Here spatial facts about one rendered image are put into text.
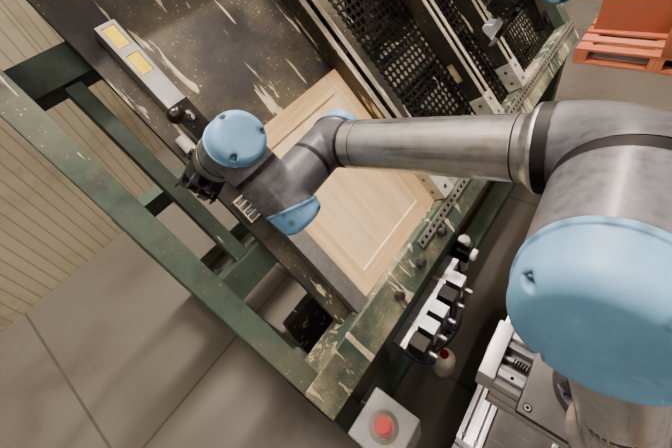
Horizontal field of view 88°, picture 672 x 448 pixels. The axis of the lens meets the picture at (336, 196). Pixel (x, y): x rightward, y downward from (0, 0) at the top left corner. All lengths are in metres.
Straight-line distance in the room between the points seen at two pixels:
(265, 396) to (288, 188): 1.64
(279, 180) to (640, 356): 0.39
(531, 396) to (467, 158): 0.57
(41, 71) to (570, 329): 1.03
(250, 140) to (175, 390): 1.94
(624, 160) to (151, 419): 2.25
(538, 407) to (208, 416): 1.64
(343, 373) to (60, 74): 1.00
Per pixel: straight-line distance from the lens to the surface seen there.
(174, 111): 0.79
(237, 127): 0.46
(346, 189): 1.05
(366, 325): 1.06
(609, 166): 0.31
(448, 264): 1.30
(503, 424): 1.69
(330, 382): 1.03
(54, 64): 1.04
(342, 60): 1.12
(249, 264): 0.98
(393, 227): 1.14
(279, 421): 1.99
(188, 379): 2.27
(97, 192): 0.86
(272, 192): 0.48
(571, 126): 0.37
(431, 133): 0.43
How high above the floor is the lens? 1.85
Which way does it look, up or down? 46 degrees down
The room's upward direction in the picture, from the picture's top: 17 degrees counter-clockwise
